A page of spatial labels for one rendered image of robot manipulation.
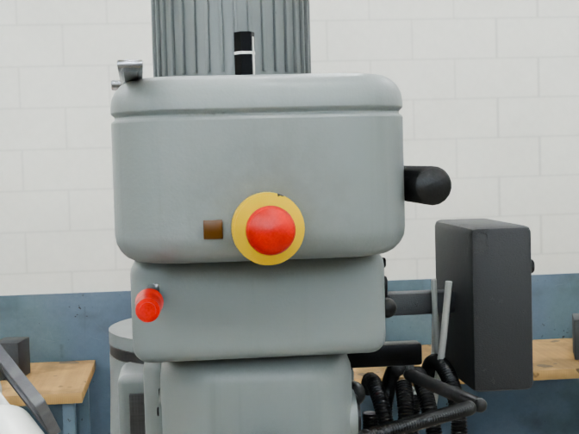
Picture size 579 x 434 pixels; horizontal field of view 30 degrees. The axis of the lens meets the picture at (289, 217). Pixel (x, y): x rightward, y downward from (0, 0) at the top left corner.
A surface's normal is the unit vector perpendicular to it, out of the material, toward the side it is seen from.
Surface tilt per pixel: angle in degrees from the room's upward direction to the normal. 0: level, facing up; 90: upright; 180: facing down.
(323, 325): 90
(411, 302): 90
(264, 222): 86
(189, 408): 90
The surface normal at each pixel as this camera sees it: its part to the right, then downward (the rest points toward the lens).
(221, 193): 0.11, 0.05
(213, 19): -0.14, 0.06
